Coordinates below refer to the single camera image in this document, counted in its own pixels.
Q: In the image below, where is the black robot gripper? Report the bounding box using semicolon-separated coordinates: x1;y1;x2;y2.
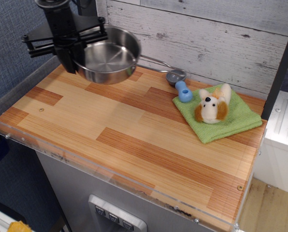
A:
22;0;107;73

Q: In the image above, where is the silver pot with wire handle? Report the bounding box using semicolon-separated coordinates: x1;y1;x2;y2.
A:
73;26;186;85

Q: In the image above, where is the clear acrylic table guard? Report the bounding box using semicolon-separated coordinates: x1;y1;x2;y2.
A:
0;58;265;232

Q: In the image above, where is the blue grey toy spoon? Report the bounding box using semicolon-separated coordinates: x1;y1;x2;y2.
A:
166;70;193;103

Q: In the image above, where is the grey toy fridge cabinet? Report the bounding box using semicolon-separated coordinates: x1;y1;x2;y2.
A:
37;152;233;232

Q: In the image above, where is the white brown plush dog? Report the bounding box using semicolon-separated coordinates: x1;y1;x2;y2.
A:
194;84;232;124

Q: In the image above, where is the green folded cloth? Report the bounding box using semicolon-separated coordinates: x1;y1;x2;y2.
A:
173;84;262;144

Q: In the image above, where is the silver dispenser button panel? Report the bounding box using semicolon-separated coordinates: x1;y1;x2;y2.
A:
88;194;147;232

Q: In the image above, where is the yellow black object bottom left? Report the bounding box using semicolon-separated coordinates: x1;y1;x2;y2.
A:
7;221;33;232

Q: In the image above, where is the white side cabinet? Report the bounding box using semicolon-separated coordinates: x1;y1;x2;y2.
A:
254;91;288;192

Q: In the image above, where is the dark grey right post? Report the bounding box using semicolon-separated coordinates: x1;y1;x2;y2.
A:
261;43;288;120

